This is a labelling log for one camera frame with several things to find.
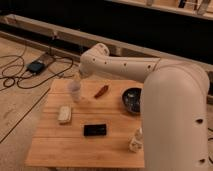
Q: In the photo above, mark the clear plastic cup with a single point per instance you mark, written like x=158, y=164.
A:
x=74, y=88

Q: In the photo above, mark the red brown sausage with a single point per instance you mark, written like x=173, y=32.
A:
x=102, y=91

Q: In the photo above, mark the black rectangular box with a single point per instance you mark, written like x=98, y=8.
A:
x=95, y=130

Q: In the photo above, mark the beige sponge block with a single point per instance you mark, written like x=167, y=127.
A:
x=64, y=114

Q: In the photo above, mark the blue power adapter box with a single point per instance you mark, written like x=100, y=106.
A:
x=35, y=67

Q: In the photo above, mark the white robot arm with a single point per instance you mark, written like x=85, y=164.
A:
x=173, y=106

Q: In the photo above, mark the small white bottle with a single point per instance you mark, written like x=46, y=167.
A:
x=136, y=142

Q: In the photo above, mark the dark bowl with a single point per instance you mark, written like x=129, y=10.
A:
x=131, y=100

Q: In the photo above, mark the wooden table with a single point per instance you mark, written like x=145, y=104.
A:
x=65, y=145

